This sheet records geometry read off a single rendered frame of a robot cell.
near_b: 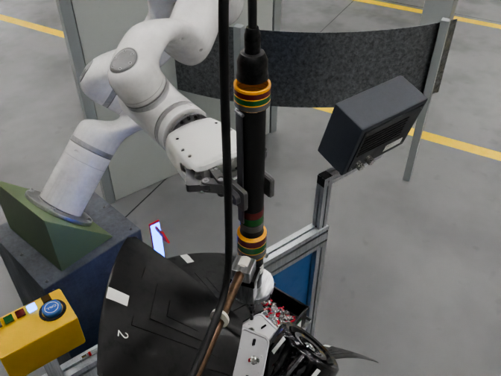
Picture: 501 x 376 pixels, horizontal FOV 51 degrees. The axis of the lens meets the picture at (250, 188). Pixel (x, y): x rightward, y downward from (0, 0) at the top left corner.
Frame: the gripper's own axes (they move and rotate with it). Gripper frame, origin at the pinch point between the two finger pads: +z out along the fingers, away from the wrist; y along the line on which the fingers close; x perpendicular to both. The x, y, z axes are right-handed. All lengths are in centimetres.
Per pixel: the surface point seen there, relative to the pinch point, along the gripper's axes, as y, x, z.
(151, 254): 12.0, -12.6, -8.6
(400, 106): -73, -29, -30
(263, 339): 1.6, -27.4, 5.5
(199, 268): -2.0, -35.9, -19.9
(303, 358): -1.1, -26.9, 12.1
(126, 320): 20.5, -12.4, 0.0
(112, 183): -40, -140, -179
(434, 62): -184, -77, -93
